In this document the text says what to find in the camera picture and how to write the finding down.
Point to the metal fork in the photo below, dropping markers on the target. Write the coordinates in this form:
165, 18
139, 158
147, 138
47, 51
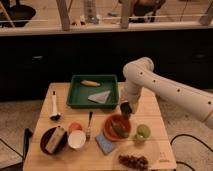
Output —
88, 130

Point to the small metal cup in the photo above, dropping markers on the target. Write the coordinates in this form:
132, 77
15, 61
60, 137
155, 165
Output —
125, 110

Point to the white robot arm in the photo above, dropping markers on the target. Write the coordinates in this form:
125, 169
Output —
139, 73

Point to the grey triangular cloth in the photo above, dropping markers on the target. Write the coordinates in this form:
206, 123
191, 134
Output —
100, 97

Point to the black table clamp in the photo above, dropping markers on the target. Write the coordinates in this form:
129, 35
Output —
27, 135

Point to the green plastic tray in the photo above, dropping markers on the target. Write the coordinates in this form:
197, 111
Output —
78, 94

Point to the blue sponge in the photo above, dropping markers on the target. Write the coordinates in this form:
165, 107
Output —
104, 144

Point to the orange bowl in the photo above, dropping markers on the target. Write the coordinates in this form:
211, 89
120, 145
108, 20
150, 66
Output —
121, 121

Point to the yellow corn cob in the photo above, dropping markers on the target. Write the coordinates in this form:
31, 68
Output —
90, 83

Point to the green pepper toy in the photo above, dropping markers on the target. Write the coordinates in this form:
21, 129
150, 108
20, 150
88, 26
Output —
119, 130

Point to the wooden table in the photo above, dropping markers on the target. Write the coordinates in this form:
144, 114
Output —
157, 148

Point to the wooden block brush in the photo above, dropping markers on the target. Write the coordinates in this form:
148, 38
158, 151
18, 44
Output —
55, 139

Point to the dark brown bowl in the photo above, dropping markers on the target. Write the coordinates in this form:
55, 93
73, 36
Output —
46, 137

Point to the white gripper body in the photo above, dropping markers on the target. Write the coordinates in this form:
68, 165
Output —
132, 99

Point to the orange plastic cup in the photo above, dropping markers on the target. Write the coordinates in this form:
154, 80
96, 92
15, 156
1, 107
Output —
74, 126

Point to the bunch of dark grapes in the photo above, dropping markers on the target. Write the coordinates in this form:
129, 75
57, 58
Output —
139, 163

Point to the white handled ladle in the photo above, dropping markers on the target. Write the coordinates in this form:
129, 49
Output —
55, 116

